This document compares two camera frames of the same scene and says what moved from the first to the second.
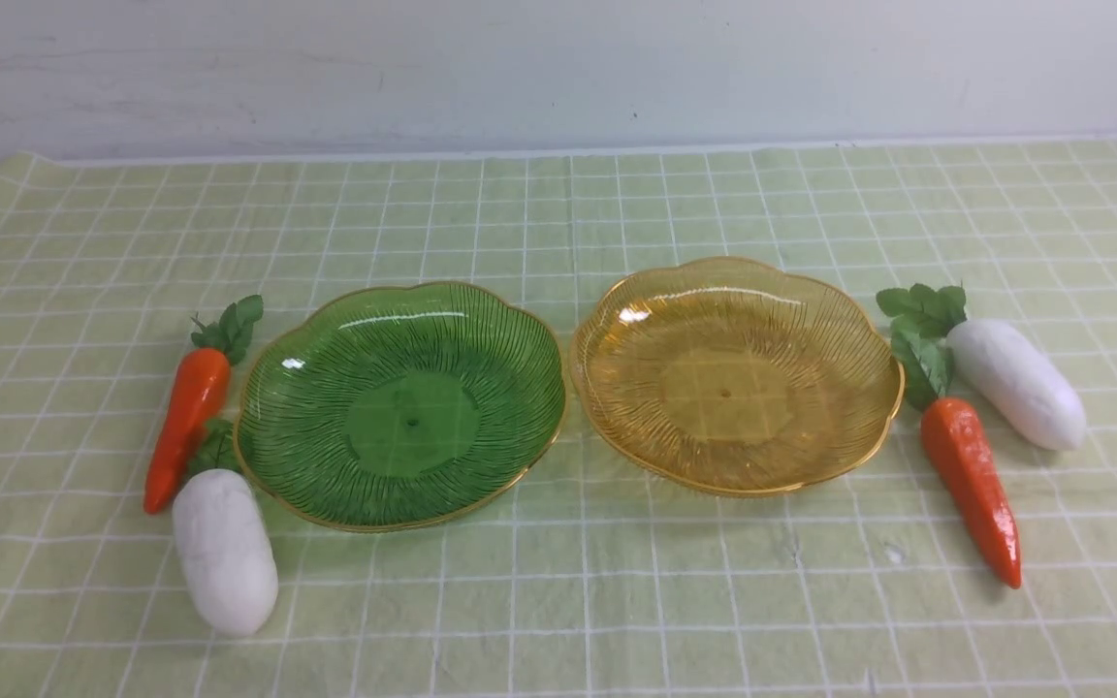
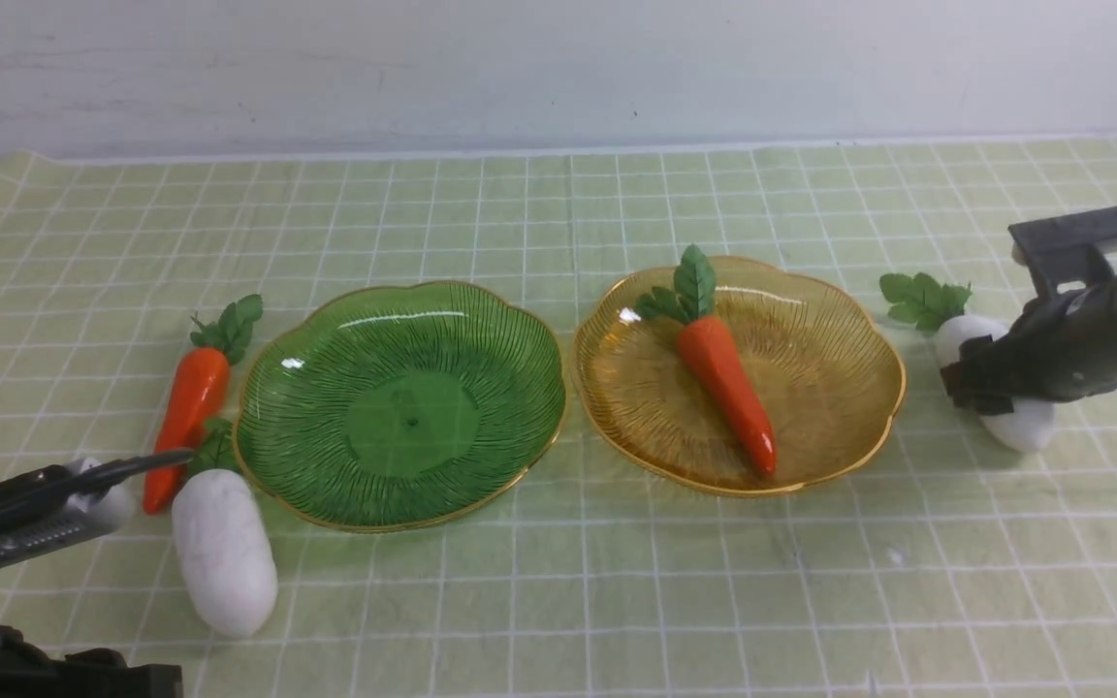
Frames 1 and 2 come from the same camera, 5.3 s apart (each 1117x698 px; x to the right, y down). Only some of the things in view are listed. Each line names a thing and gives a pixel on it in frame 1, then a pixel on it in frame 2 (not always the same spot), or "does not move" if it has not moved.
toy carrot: x=198 y=397 does not move
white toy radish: x=224 y=538 does not move
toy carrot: x=954 y=440 to x=687 y=301
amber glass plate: x=733 y=377 does not move
